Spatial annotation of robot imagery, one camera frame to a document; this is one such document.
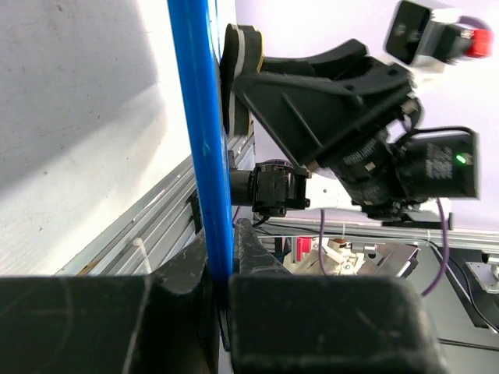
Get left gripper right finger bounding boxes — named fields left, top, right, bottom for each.
left=228, top=219, right=448, bottom=373

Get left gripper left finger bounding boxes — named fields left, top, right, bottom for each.
left=1, top=235, right=218, bottom=373

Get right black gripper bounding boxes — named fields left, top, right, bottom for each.
left=232, top=39, right=412, bottom=203

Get yellow whiteboard eraser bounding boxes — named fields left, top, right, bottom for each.
left=220, top=23, right=267, bottom=138

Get blue framed whiteboard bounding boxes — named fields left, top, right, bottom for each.
left=168, top=1, right=234, bottom=351

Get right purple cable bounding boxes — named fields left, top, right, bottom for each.
left=317, top=15, right=494, bottom=299

